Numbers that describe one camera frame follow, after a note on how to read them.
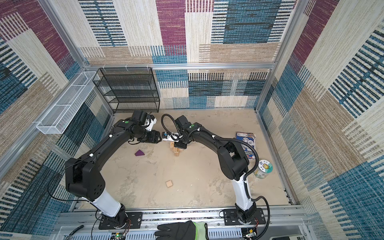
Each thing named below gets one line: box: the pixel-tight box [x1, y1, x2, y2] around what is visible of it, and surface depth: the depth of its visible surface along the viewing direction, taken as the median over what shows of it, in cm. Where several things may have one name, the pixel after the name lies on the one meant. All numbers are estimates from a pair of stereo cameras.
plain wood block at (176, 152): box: [174, 148, 180, 157], surface depth 93 cm
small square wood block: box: [165, 180, 173, 188], surface depth 85 cm
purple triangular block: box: [134, 149, 145, 157], surface depth 98 cm
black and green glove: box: [154, 220, 209, 240], surface depth 71 cm
